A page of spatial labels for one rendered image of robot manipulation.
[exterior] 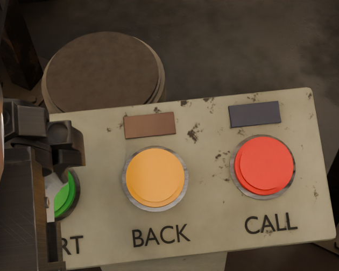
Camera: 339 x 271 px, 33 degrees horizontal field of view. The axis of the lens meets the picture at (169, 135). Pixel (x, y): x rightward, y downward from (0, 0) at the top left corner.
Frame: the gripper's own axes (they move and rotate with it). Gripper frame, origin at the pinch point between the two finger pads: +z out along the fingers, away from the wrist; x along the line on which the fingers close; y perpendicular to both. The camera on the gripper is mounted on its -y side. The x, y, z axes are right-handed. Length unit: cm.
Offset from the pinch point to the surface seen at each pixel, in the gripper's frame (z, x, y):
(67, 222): 6.7, 1.2, 2.3
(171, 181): 5.6, 8.5, 0.4
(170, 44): 85, 14, -39
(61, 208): 5.9, 1.0, 1.4
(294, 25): 86, 42, -41
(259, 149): 5.6, 14.8, -1.1
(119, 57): 20.3, 5.2, -13.9
